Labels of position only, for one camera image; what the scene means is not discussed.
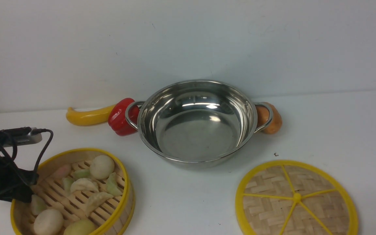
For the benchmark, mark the red toy bell pepper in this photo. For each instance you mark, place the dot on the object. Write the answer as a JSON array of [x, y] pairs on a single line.
[[117, 120]]

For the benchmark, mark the yellowish green bun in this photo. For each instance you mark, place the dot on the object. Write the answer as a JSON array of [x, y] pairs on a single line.
[[81, 227]]

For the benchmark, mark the white dumpling centre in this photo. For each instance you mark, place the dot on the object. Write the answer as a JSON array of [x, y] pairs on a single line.
[[84, 184]]

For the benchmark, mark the bamboo steamer lid yellow rim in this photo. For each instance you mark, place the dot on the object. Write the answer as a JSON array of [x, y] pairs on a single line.
[[285, 197]]

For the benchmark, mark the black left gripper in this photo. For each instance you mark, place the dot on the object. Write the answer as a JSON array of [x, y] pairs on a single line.
[[15, 183]]

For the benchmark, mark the green dumpling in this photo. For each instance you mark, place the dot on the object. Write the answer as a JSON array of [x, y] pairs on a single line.
[[112, 186], [37, 205]]

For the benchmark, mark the bamboo steamer basket yellow rim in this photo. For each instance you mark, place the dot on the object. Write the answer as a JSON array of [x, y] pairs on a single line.
[[112, 217]]

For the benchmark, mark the stainless steel pot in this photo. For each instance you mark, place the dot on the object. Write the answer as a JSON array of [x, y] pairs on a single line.
[[197, 123]]

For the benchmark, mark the white bun upper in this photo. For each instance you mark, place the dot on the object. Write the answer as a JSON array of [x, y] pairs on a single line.
[[101, 167]]

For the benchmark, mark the beige dumpling lower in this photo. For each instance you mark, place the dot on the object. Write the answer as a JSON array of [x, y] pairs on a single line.
[[95, 200]]

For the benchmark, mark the green dumpling left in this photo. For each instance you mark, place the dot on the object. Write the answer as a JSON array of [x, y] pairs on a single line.
[[37, 205]]

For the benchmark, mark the yellow toy banana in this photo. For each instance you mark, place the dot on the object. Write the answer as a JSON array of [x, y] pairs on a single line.
[[88, 118]]

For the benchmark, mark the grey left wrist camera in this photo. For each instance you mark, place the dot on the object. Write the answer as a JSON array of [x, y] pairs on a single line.
[[19, 136]]

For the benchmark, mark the white bun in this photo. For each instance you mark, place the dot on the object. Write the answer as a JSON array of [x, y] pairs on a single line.
[[101, 167], [48, 222]]

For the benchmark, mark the green dumpling right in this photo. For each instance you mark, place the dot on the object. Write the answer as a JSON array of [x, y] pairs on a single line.
[[112, 186]]

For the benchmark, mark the orange toy potato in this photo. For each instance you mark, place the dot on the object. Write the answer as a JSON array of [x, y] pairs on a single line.
[[273, 122]]

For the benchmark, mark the white bun lower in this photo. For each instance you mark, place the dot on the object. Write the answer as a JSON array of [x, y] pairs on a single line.
[[48, 222]]

